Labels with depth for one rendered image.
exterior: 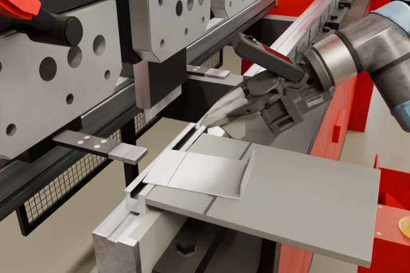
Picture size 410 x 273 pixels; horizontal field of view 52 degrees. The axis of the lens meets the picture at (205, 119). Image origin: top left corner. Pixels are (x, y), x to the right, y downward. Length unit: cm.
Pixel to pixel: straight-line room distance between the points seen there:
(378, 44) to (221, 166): 30
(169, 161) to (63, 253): 141
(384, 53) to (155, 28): 38
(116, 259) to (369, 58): 46
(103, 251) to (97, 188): 175
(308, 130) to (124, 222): 53
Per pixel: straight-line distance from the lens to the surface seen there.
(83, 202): 222
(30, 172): 74
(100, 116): 86
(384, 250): 87
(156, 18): 42
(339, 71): 67
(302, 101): 70
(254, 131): 94
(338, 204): 54
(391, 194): 104
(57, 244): 202
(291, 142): 91
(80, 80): 34
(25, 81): 30
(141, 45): 43
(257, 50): 64
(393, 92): 69
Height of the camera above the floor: 132
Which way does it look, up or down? 27 degrees down
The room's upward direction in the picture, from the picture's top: straight up
